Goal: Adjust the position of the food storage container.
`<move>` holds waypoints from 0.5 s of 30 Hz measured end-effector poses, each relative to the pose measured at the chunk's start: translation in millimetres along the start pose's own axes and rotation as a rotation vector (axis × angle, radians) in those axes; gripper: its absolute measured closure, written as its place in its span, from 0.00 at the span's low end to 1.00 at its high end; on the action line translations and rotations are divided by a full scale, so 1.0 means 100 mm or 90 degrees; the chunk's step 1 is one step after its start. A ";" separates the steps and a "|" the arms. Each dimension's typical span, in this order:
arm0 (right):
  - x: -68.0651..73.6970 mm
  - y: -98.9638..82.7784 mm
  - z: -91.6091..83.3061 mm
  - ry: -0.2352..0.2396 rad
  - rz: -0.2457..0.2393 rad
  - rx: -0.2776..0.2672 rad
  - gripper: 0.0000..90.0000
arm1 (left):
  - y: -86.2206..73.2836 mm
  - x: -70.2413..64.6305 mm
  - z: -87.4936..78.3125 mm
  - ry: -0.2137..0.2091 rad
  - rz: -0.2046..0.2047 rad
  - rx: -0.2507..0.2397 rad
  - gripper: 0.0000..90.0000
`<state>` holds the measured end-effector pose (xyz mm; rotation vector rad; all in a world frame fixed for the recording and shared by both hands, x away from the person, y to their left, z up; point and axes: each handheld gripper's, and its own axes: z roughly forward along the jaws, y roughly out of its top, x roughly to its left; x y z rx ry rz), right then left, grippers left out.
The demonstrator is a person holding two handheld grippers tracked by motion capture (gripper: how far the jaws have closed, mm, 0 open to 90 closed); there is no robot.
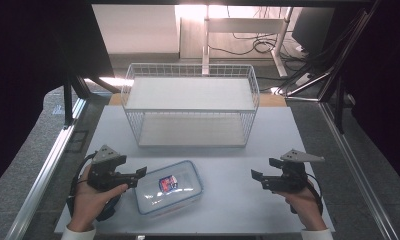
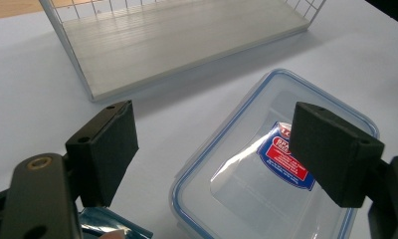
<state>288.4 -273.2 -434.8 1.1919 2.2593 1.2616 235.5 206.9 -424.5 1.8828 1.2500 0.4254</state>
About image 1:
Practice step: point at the white desk frame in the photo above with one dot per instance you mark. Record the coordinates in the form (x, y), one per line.
(244, 25)

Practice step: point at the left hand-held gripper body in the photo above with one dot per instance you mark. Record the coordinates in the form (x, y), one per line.
(103, 173)

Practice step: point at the aluminium rail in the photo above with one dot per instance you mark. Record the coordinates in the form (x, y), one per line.
(44, 173)
(354, 170)

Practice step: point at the clear rectangular food container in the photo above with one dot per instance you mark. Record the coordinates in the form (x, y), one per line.
(168, 186)

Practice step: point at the person's right hand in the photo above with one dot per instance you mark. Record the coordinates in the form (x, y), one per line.
(304, 208)

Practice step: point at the black metal stand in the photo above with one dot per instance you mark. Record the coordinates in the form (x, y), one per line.
(75, 90)
(338, 73)

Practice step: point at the person's left hand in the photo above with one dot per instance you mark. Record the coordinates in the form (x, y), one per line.
(88, 201)

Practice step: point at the black monitor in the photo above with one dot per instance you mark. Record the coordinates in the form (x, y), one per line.
(313, 30)

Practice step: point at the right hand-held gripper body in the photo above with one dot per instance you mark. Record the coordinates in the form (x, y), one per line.
(293, 178)

